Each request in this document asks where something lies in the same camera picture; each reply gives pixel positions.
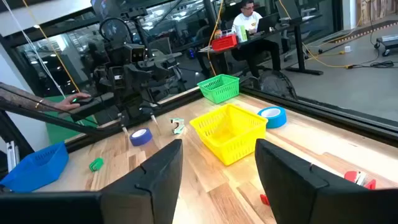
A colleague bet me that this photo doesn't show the dark computer monitor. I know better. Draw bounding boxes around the dark computer monitor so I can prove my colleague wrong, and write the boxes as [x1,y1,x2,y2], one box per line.
[275,0,303,23]

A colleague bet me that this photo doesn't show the indigo tape roll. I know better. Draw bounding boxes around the indigo tape roll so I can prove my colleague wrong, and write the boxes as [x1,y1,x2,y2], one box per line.
[129,128,154,147]

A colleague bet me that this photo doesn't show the black diagonal stand beam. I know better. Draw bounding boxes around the black diagonal stand beam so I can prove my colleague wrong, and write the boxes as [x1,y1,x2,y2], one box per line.
[0,104,108,139]

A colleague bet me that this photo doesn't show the silver bracket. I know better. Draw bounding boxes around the silver bracket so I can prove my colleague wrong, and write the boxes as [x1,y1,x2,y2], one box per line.
[6,141,20,172]

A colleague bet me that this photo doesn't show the light blue tape roll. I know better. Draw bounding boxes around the light blue tape roll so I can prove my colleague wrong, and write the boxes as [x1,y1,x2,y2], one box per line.
[257,106,288,129]

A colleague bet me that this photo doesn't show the blue plastic basket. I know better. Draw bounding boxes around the blue plastic basket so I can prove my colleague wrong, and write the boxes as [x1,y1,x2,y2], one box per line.
[0,141,70,193]

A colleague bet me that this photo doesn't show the red desk basket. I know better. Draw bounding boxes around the red desk basket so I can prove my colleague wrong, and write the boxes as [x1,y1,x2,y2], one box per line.
[211,34,239,52]

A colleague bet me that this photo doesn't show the black operator desk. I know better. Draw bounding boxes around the black operator desk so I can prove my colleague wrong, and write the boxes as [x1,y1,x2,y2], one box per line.
[57,92,118,123]

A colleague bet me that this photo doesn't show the person's forearm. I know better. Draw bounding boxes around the person's forearm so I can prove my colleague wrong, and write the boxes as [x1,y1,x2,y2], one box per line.
[0,82,63,113]

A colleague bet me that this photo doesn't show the black floor cable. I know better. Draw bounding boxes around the black floor cable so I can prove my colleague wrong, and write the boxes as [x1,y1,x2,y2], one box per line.
[353,60,396,69]

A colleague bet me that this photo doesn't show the person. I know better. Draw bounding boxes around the person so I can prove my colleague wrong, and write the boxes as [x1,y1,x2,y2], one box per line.
[230,0,282,78]

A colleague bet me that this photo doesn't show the black extrusion table frame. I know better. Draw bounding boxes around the black extrusion table frame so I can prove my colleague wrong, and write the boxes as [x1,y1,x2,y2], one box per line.
[63,86,398,149]

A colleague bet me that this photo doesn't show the black laptop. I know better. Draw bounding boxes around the black laptop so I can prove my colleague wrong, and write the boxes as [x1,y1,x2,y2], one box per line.
[255,12,280,34]

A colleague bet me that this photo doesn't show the green panel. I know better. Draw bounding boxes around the green panel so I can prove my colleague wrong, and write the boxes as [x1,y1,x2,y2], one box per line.
[45,94,99,146]

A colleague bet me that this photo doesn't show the yellow cable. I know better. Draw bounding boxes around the yellow cable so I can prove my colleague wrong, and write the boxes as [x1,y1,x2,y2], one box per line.
[277,0,364,69]
[206,0,225,77]
[22,0,81,93]

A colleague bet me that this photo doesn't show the black floor fan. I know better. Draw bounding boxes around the black floor fan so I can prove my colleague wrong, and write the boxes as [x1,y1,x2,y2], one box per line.
[241,70,299,101]

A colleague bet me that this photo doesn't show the yellow plastic basket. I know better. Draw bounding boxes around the yellow plastic basket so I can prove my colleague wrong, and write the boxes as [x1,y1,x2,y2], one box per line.
[188,103,269,167]

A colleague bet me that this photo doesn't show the green white cup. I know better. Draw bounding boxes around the green white cup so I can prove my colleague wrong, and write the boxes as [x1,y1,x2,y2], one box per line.
[235,24,249,43]

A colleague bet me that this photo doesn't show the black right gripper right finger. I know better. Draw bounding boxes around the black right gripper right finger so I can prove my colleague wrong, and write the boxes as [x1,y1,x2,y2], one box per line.
[254,138,398,224]

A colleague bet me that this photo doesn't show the black floor equipment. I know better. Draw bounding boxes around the black floor equipment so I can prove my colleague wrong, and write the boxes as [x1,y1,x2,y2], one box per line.
[374,33,398,57]

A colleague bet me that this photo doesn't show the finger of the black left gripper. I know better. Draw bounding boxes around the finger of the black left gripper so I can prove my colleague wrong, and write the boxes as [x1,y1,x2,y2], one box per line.
[123,63,147,94]
[146,58,171,82]

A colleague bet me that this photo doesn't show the green mini stapler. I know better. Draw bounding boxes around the green mini stapler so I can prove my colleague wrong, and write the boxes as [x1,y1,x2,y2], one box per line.
[88,157,104,173]

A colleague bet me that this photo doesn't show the white cord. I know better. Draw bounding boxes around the white cord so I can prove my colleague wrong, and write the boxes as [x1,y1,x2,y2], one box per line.
[1,0,67,100]

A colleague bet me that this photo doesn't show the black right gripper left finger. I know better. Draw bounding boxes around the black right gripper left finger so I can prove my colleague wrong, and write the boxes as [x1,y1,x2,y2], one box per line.
[0,138,184,224]

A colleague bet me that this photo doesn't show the black standing desk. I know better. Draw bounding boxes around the black standing desk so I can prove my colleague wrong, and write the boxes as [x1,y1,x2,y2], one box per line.
[197,14,325,77]

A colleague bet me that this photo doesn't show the person's hand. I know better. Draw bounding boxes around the person's hand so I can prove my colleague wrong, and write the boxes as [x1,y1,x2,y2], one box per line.
[53,92,93,111]

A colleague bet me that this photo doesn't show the green plastic basket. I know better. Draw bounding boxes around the green plastic basket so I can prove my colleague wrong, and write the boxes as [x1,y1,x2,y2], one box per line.
[197,73,241,105]

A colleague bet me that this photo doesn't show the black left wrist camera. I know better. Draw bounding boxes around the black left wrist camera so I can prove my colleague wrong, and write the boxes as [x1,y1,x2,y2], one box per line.
[129,43,146,63]

